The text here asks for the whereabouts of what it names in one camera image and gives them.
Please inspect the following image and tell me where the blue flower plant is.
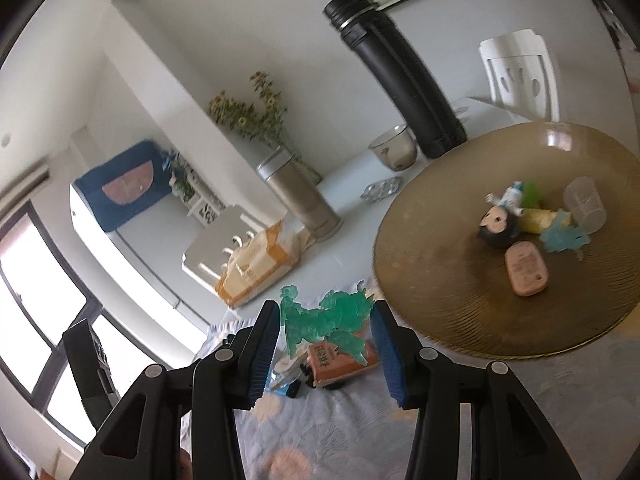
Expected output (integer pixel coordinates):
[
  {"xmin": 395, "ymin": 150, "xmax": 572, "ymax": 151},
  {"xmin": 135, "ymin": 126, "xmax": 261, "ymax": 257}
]
[{"xmin": 160, "ymin": 149, "xmax": 198, "ymax": 203}]

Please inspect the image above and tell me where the beige thermos bottle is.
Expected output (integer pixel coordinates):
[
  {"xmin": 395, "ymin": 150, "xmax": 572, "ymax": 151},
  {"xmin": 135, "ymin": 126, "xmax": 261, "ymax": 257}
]
[{"xmin": 256, "ymin": 147, "xmax": 343, "ymax": 240}]

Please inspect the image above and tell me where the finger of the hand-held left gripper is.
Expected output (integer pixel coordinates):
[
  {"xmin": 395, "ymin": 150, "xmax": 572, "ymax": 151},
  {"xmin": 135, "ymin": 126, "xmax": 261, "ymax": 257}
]
[{"xmin": 62, "ymin": 317, "xmax": 118, "ymax": 431}]

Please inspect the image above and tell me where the blue wall art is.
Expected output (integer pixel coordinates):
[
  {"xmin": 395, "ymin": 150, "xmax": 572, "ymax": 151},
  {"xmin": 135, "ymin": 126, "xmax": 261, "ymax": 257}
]
[{"xmin": 74, "ymin": 139, "xmax": 173, "ymax": 233}]

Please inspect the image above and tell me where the orange tissue pack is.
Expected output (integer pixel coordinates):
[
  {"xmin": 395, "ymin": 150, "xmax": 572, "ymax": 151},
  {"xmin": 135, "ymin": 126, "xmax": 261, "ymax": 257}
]
[{"xmin": 215, "ymin": 220, "xmax": 317, "ymax": 308}]

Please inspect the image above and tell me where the white carved shelf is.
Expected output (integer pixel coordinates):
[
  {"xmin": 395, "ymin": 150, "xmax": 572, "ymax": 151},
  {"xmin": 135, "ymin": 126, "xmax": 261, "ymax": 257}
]
[{"xmin": 185, "ymin": 180, "xmax": 226, "ymax": 228}]

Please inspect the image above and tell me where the green translucent toy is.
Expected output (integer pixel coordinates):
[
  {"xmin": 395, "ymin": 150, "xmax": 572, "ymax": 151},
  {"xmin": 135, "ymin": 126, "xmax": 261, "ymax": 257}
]
[{"xmin": 520, "ymin": 179, "xmax": 543, "ymax": 210}]

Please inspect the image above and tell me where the black haired doll figure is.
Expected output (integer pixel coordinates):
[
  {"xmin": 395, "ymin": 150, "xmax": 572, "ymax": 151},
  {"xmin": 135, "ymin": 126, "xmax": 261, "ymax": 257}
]
[{"xmin": 476, "ymin": 180, "xmax": 526, "ymax": 251}]

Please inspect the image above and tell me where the yellow lighter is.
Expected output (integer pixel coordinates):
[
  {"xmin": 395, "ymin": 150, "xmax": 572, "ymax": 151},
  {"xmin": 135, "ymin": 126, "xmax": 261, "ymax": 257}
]
[{"xmin": 515, "ymin": 207, "xmax": 563, "ymax": 235}]

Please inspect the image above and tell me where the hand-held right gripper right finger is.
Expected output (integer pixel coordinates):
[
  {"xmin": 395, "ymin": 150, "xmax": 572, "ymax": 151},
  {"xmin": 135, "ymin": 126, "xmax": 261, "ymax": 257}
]
[{"xmin": 370, "ymin": 300, "xmax": 583, "ymax": 480}]

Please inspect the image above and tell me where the window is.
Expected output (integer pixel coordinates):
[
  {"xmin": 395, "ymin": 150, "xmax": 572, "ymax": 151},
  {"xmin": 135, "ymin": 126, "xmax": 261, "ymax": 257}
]
[{"xmin": 0, "ymin": 200, "xmax": 211, "ymax": 453}]

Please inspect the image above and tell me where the white chair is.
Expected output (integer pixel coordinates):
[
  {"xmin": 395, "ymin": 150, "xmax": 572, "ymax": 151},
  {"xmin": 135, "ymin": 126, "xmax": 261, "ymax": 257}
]
[
  {"xmin": 181, "ymin": 205, "xmax": 268, "ymax": 286},
  {"xmin": 477, "ymin": 30, "xmax": 561, "ymax": 122}
]

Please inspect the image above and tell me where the translucent plastic cup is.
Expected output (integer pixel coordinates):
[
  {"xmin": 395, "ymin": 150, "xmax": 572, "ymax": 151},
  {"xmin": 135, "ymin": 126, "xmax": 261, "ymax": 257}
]
[{"xmin": 562, "ymin": 176, "xmax": 608, "ymax": 235}]

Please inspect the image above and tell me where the foil blister pack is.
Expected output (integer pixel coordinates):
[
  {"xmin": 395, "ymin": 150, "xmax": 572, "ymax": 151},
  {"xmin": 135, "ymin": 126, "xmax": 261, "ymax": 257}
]
[{"xmin": 360, "ymin": 176, "xmax": 405, "ymax": 202}]

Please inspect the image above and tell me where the yellow flower bunch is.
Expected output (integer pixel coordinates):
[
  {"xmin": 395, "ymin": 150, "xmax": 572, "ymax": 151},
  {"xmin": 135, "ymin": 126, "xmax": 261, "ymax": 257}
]
[{"xmin": 207, "ymin": 71, "xmax": 296, "ymax": 153}]

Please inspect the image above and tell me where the white charger plug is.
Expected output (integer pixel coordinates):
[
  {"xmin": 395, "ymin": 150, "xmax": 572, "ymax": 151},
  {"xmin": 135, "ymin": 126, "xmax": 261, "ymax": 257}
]
[{"xmin": 269, "ymin": 355, "xmax": 307, "ymax": 398}]

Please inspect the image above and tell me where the black figurine with orange box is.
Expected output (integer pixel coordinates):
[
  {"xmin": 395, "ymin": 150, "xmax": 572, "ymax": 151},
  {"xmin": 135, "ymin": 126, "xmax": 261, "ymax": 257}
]
[{"xmin": 300, "ymin": 340, "xmax": 379, "ymax": 392}]

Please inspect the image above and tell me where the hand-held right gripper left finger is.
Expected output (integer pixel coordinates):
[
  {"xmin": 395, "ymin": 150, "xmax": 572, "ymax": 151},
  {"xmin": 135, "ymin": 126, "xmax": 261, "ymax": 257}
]
[{"xmin": 67, "ymin": 300, "xmax": 281, "ymax": 480}]

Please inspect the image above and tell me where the teal translucent toy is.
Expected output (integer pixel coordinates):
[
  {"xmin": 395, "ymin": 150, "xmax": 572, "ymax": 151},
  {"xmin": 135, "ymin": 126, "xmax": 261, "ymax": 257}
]
[{"xmin": 277, "ymin": 282, "xmax": 378, "ymax": 366}]

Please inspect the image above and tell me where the smoky glass cup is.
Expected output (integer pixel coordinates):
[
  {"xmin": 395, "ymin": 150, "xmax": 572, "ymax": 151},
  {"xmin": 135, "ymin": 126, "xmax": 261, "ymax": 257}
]
[{"xmin": 368, "ymin": 125, "xmax": 418, "ymax": 171}]

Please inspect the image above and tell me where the blue translucent toy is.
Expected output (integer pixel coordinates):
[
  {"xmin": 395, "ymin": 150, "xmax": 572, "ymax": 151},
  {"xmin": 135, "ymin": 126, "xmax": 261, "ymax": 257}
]
[{"xmin": 539, "ymin": 210, "xmax": 592, "ymax": 261}]

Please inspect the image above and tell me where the leaf print tablecloth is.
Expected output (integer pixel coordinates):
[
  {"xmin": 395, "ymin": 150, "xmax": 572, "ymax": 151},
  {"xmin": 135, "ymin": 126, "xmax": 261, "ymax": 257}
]
[{"xmin": 192, "ymin": 320, "xmax": 481, "ymax": 480}]

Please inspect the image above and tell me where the amber ribbed glass bowl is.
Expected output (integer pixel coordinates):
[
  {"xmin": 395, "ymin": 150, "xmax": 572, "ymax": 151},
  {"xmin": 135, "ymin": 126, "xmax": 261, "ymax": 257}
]
[{"xmin": 372, "ymin": 121, "xmax": 640, "ymax": 360}]

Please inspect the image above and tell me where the black cylinder flask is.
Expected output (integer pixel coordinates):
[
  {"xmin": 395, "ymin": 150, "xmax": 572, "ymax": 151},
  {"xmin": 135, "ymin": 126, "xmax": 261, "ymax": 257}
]
[{"xmin": 322, "ymin": 0, "xmax": 468, "ymax": 159}]

